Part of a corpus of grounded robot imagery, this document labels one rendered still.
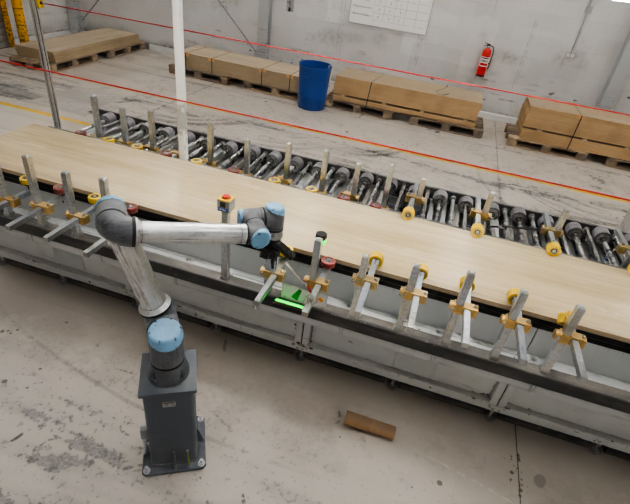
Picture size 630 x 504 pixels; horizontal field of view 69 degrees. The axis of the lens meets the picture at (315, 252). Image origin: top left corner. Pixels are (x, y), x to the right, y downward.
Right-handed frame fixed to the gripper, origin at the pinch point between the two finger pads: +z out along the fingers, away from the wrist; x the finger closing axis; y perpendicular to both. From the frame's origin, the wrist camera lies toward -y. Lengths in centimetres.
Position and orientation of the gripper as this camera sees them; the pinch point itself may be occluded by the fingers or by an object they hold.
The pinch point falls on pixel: (274, 271)
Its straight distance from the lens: 229.6
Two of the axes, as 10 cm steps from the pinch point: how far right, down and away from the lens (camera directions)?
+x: -2.9, 5.1, -8.1
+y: -9.5, -2.6, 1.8
